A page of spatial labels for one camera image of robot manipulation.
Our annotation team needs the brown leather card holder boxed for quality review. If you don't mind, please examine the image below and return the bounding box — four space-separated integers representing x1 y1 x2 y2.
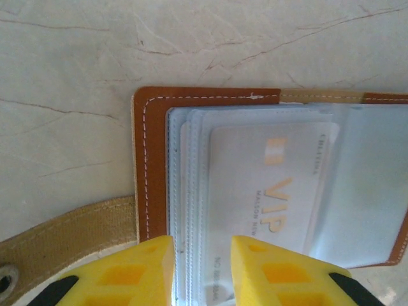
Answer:
0 85 408 306

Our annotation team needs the silver VIP card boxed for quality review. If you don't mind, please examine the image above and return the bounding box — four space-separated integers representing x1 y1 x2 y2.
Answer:
208 122 340 306

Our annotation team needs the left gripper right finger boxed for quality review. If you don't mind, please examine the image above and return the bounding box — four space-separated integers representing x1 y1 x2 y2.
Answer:
231 235 379 306

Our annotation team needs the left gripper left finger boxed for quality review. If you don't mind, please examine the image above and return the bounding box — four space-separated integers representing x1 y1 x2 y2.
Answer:
30 235 176 306

